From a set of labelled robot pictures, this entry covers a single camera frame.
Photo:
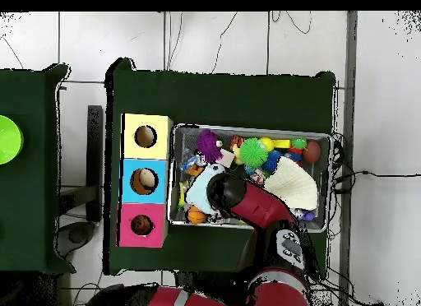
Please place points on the light blue waffle cloth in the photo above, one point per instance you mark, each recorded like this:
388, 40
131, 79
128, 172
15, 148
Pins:
197, 194

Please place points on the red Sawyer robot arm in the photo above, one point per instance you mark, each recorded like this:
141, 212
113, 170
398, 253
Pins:
260, 204

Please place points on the shallow mesh bin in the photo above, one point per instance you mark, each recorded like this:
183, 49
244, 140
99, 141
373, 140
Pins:
187, 138

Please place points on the wooden box with three holes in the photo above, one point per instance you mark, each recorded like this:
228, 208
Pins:
131, 148

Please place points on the purple spiky ball toy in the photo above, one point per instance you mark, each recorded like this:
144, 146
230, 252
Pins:
209, 144

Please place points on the orange toy basketball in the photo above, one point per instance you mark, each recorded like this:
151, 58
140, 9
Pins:
195, 215

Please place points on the yellow ball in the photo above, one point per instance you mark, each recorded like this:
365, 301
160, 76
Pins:
267, 143

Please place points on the dark green table cloth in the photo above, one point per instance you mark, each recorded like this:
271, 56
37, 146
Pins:
230, 98
33, 204

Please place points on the cream waffle cloth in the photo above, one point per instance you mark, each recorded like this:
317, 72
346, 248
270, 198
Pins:
296, 187

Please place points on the maroon ball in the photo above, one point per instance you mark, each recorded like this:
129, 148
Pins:
311, 151

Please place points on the black stand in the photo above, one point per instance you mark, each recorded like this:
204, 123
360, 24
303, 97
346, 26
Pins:
95, 154

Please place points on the grey rounded floor object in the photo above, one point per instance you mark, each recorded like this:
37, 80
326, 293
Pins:
77, 235

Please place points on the lime green bowl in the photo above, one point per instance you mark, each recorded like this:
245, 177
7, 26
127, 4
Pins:
10, 140

